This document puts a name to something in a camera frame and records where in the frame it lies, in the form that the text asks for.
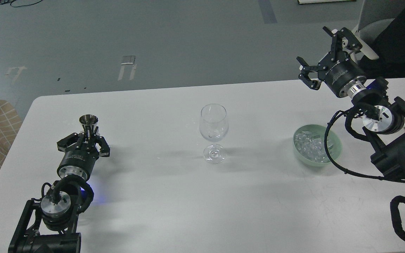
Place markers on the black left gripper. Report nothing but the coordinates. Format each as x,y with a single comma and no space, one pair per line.
80,159

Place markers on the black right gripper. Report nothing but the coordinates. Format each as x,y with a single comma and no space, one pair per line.
341,75

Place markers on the steel cocktail jigger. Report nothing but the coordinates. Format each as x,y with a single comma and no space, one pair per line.
89,124

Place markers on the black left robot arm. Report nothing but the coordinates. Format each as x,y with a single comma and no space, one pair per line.
49,224

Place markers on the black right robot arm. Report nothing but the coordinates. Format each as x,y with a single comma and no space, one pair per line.
372,118

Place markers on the green bowl of ice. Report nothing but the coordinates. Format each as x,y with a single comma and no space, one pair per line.
311,149

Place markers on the clear wine glass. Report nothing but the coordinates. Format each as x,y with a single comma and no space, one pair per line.
214,126

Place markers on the grey office chair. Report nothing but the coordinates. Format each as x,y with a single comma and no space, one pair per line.
375,17

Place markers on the person in black shirt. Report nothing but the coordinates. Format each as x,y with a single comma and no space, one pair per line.
390,47

